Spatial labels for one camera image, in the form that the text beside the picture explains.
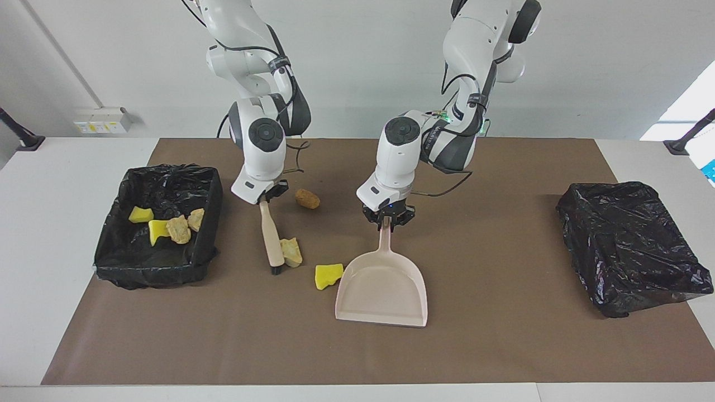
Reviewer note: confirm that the pale tan pastry piece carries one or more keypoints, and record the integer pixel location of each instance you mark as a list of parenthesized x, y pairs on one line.
[(291, 252)]

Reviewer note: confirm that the yellow sponge piece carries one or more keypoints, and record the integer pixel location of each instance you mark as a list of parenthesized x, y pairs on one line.
[(157, 230), (327, 277)]

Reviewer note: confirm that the beige brush with black bristles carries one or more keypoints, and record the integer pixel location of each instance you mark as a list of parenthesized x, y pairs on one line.
[(271, 237)]

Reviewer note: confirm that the white wall socket box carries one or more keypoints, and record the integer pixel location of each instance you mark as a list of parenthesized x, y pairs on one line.
[(103, 119)]

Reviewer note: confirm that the white box with blue label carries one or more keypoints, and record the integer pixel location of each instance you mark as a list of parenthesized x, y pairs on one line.
[(706, 153)]

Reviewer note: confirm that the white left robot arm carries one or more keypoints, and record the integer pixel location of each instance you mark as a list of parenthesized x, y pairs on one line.
[(394, 167)]

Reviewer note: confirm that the striped orange croissant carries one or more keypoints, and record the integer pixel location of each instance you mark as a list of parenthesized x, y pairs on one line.
[(179, 230), (196, 219)]

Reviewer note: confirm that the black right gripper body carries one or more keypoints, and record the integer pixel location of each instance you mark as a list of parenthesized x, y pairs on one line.
[(275, 192)]

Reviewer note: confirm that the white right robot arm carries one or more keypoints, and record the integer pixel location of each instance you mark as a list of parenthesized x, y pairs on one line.
[(262, 162)]

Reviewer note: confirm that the bin lined with black bag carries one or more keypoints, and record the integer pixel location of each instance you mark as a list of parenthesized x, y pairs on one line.
[(139, 268)]

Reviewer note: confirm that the pale pink plastic dustpan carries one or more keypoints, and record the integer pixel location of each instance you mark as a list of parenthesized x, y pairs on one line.
[(382, 290)]

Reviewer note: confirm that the yellow sponge with green layer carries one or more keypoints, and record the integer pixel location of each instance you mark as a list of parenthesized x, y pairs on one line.
[(141, 215)]

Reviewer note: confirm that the brown potato-shaped bread roll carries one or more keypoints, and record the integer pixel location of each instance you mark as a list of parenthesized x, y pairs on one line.
[(308, 199)]

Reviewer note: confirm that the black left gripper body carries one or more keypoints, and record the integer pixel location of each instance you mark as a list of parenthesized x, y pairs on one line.
[(388, 213)]

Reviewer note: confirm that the black clamp stand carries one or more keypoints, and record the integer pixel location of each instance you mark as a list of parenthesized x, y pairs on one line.
[(28, 142), (678, 146)]

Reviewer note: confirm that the bin covered by black bag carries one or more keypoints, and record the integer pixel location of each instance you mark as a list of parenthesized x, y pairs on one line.
[(625, 251)]

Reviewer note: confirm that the brown table mat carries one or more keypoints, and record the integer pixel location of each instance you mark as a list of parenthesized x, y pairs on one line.
[(335, 357)]

